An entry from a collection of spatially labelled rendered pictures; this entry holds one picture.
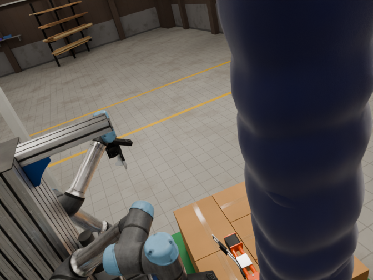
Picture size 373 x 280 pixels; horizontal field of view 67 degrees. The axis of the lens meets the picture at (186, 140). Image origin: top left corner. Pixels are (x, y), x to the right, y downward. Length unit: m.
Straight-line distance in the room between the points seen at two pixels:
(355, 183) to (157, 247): 0.44
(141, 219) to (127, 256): 0.12
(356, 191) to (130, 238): 0.53
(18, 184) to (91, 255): 0.32
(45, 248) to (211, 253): 1.45
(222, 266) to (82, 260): 1.39
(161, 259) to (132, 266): 0.08
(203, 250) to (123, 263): 1.64
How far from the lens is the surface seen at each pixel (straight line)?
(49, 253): 1.18
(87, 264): 1.05
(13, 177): 1.00
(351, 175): 0.57
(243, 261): 1.59
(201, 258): 2.33
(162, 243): 0.71
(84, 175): 1.40
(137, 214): 0.84
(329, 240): 0.63
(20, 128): 4.19
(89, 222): 1.66
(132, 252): 0.76
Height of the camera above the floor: 2.40
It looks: 30 degrees down
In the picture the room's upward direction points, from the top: 15 degrees counter-clockwise
